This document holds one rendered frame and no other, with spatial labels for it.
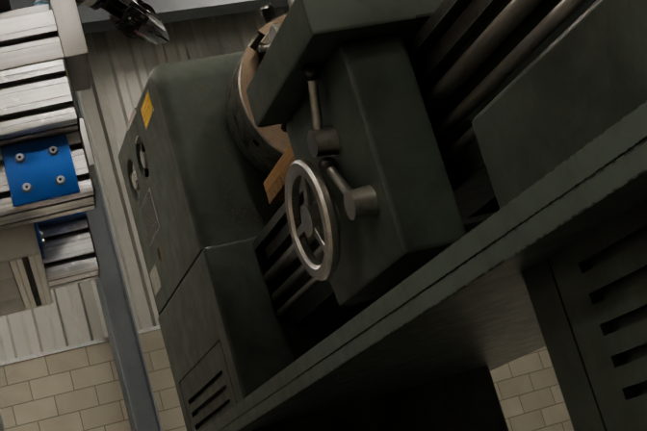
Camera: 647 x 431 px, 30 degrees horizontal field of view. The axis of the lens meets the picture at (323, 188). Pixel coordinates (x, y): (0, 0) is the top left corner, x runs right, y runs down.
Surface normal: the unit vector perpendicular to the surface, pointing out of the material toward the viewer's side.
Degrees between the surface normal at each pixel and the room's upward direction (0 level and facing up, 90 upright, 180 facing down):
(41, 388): 90
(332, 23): 90
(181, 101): 90
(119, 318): 90
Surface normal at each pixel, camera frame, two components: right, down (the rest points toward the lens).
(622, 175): -0.92, 0.19
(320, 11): 0.27, -0.31
